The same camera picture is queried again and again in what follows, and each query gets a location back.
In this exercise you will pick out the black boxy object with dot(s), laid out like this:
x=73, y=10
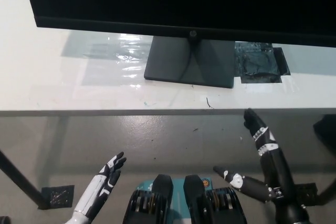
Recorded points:
x=326, y=134

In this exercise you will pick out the dark round object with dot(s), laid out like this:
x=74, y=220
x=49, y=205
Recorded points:
x=4, y=220

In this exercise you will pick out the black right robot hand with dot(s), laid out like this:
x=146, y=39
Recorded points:
x=275, y=171

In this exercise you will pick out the black metal desk leg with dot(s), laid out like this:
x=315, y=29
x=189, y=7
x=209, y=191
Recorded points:
x=23, y=179

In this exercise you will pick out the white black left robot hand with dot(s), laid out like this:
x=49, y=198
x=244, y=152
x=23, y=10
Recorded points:
x=105, y=179

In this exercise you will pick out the black HP computer monitor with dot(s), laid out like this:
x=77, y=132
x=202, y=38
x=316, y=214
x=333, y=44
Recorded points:
x=168, y=1

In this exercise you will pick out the clear plastic tape patch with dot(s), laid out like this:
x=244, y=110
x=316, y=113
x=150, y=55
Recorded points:
x=110, y=56

